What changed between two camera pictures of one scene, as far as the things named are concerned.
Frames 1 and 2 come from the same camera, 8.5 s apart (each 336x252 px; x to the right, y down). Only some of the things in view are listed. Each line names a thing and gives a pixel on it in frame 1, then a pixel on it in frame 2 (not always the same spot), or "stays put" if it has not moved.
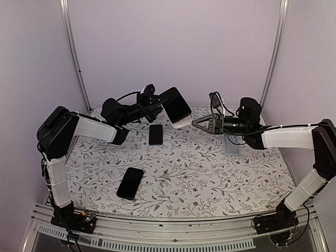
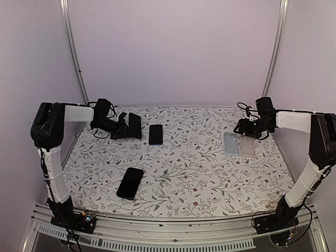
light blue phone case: [231, 144] stays put
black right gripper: [217, 121] to [244, 128]
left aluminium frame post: [65, 13] stays put
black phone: [155, 135] stays put
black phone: [130, 184] stays put
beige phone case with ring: [177, 108] to [248, 146]
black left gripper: [149, 109] to [122, 132]
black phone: [176, 108] to [135, 123]
